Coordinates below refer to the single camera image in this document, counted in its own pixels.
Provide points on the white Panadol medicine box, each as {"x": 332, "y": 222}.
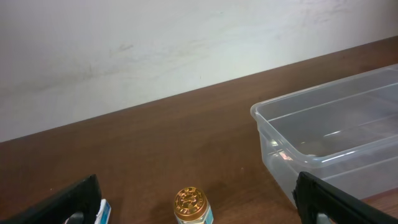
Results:
{"x": 102, "y": 217}

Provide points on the small gold-lidded jar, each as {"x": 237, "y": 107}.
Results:
{"x": 191, "y": 206}

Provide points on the clear plastic container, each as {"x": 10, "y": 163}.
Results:
{"x": 343, "y": 132}

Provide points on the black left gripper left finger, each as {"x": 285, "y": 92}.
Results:
{"x": 83, "y": 197}

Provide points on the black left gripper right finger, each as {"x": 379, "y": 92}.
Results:
{"x": 316, "y": 199}

